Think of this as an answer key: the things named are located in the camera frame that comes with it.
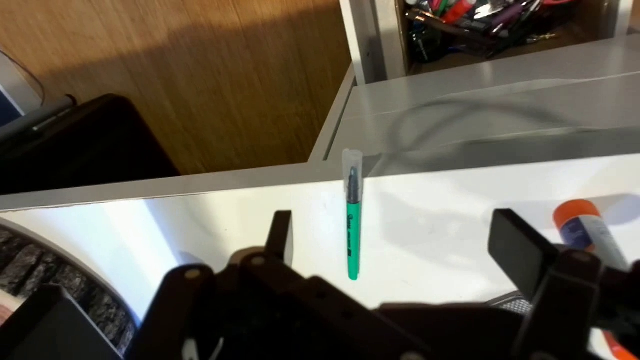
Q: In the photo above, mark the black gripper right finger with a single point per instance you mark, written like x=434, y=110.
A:
x=526, y=257

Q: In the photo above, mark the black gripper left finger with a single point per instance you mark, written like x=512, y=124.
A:
x=281, y=233

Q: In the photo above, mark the green marker pen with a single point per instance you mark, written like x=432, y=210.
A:
x=352, y=233

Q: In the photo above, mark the orange pen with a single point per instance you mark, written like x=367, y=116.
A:
x=622, y=346

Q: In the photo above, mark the orange capped glue stick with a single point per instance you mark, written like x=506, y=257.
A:
x=587, y=231

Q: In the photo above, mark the white office desk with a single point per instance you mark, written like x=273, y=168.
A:
x=432, y=227

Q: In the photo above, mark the black soft bag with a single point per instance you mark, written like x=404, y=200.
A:
x=86, y=147

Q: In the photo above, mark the wood slice cushion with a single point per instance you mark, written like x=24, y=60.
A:
x=60, y=266

